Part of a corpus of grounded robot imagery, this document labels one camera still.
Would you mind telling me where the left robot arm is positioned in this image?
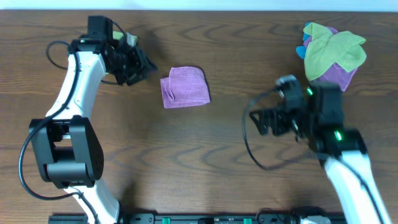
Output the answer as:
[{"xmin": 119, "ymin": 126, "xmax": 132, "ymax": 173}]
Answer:
[{"xmin": 24, "ymin": 16, "xmax": 156, "ymax": 223}]

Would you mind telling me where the black cable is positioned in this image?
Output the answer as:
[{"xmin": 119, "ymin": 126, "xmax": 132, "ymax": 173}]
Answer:
[
  {"xmin": 18, "ymin": 20, "xmax": 128, "ymax": 224},
  {"xmin": 241, "ymin": 86, "xmax": 386, "ymax": 224}
]

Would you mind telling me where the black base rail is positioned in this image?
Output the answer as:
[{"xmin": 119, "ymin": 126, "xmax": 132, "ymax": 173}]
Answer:
[{"xmin": 48, "ymin": 213, "xmax": 347, "ymax": 224}]

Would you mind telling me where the purple microfiber cloth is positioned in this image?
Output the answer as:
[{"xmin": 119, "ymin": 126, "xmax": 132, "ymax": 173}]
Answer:
[{"xmin": 160, "ymin": 67, "xmax": 211, "ymax": 109}]

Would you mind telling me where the right black cable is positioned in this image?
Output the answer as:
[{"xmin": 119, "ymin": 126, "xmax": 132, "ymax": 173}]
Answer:
[{"xmin": 241, "ymin": 86, "xmax": 386, "ymax": 224}]

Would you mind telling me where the left black cable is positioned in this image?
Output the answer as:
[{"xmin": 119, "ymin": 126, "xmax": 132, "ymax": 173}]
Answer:
[{"xmin": 18, "ymin": 20, "xmax": 128, "ymax": 224}]

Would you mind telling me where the crumpled green cloth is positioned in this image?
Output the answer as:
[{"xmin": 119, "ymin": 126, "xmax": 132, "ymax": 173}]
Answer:
[{"xmin": 303, "ymin": 22, "xmax": 366, "ymax": 81}]

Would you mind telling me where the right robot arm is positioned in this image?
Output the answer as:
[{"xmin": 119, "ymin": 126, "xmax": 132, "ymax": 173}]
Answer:
[{"xmin": 242, "ymin": 81, "xmax": 391, "ymax": 223}]

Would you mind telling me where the blue cloth in pile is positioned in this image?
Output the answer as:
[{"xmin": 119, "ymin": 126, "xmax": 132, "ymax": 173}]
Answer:
[{"xmin": 296, "ymin": 33, "xmax": 310, "ymax": 59}]

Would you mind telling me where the crumpled purple cloth in pile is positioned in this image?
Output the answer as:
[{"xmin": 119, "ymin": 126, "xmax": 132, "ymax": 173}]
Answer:
[{"xmin": 303, "ymin": 35, "xmax": 358, "ymax": 91}]

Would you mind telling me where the folded green cloth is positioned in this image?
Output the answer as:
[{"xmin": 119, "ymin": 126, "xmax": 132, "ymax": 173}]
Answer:
[{"xmin": 113, "ymin": 31, "xmax": 126, "ymax": 42}]

